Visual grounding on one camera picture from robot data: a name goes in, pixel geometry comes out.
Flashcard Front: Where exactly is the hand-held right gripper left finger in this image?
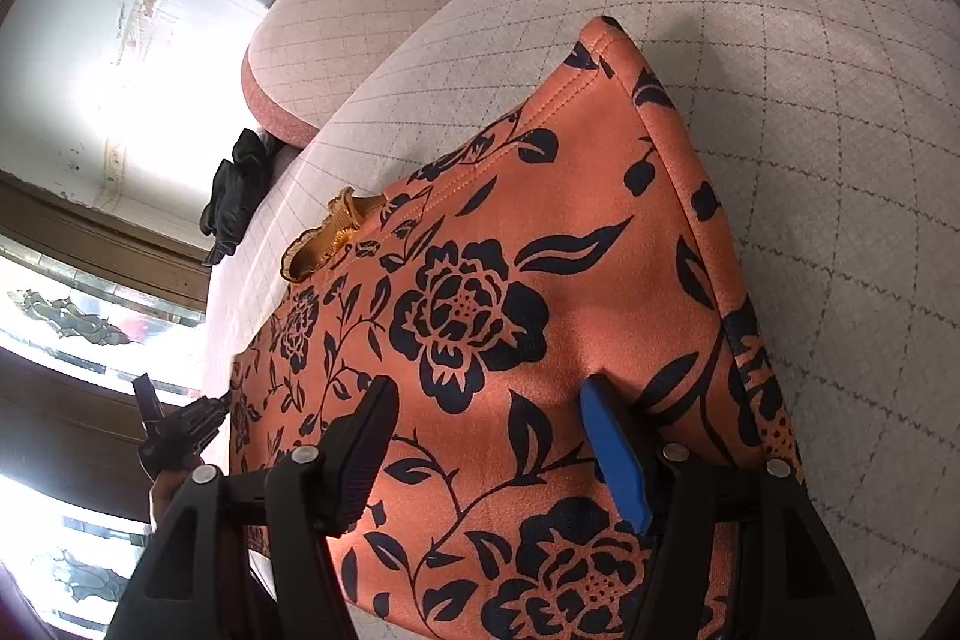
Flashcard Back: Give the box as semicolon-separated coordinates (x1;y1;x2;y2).
105;376;400;640

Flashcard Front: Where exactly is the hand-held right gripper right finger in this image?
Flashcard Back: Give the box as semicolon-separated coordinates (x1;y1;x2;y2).
581;374;878;640

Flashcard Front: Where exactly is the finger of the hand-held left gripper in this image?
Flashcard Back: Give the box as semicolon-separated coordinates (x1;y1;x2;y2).
176;394;235;435
132;374;164;425

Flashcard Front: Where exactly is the orange floral blouse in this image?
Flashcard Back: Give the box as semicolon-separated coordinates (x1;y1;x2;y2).
225;16;807;640

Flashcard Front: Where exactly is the stained glass door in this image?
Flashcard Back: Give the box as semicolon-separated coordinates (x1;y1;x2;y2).
0;235;211;633

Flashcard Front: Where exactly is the black garment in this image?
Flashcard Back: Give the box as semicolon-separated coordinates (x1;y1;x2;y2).
201;128;275;266

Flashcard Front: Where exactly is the wooden door frame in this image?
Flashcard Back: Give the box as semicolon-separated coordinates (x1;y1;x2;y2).
0;171;211;311

